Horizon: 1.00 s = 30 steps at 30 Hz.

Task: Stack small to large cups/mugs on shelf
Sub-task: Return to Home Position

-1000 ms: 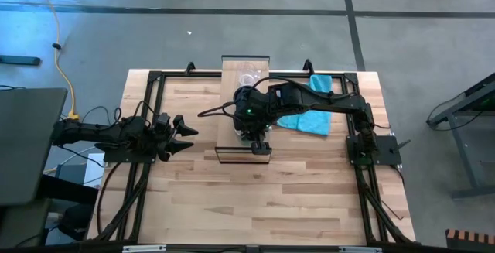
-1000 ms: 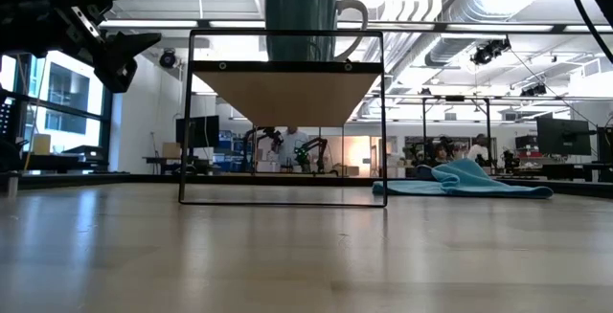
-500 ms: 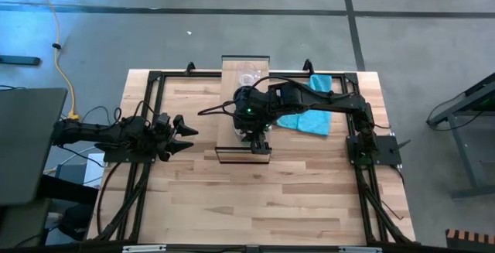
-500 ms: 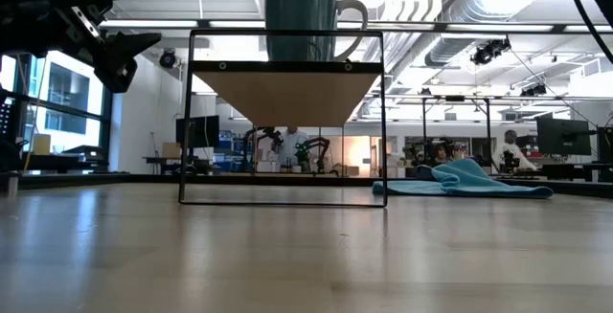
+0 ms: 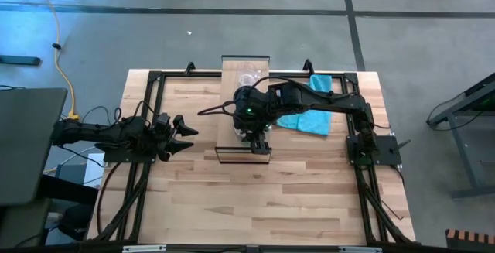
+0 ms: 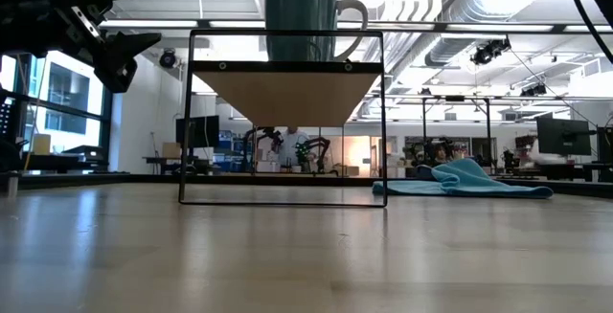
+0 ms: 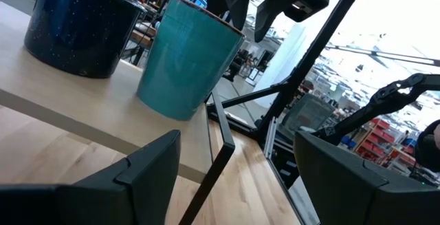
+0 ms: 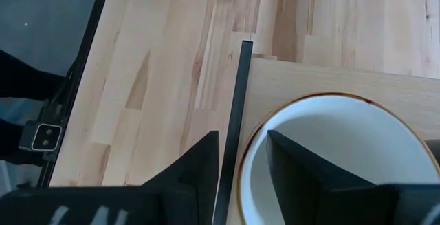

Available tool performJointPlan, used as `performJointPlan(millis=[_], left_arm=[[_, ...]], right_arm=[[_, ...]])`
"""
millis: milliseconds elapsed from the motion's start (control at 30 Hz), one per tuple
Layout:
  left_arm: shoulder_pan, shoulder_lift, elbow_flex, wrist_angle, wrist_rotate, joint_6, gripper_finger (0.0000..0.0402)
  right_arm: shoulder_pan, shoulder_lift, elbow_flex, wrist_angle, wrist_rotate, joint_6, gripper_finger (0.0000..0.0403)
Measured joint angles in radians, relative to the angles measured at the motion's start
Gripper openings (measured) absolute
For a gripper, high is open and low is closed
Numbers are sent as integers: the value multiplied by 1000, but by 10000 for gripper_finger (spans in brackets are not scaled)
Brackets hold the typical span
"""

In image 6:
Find black aluminium rig frame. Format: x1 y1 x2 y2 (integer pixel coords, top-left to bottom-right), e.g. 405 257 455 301
0 171 613 199

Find silver post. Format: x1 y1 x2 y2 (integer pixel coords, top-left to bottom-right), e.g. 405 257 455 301
5 171 20 198

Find teal mug white handle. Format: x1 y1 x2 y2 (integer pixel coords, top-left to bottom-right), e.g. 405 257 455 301
263 0 370 63

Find black framed window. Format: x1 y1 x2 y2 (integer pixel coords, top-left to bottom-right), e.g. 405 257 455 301
0 50 116 174

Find black background rig stand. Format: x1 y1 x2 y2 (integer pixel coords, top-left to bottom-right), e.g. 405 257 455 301
420 94 490 166

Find person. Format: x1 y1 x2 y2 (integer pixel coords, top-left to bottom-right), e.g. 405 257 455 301
277 126 312 173

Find black desk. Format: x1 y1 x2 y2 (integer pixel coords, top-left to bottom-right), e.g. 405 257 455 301
18 144 130 176

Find blue storage bins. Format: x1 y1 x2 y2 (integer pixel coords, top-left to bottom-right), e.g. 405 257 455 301
217 129 248 173

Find background desk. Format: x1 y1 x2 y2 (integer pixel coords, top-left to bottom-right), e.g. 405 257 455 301
142 155 215 176

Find round black ceiling camera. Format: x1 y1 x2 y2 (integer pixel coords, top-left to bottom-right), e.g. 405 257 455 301
159 48 178 70

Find wooden shelf black frame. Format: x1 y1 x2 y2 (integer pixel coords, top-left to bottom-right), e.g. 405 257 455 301
177 27 389 209

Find black computer monitor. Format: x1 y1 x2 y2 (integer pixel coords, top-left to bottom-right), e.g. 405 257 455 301
596 125 613 164
535 117 593 157
175 115 220 149

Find black ceiling spotlight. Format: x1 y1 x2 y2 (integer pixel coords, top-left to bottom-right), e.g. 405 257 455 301
469 37 512 67
520 82 548 98

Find blue microfibre cloth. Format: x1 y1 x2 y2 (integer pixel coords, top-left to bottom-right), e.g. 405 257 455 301
372 157 555 200

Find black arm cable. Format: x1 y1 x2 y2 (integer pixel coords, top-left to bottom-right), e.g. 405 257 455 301
559 0 613 64

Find yellow box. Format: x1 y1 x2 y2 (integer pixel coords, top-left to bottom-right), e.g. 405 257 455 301
32 133 52 156

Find brown cardboard box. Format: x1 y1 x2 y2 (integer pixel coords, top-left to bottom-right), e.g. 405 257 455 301
161 141 182 160

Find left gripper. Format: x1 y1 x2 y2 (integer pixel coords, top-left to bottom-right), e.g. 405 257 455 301
0 0 163 95

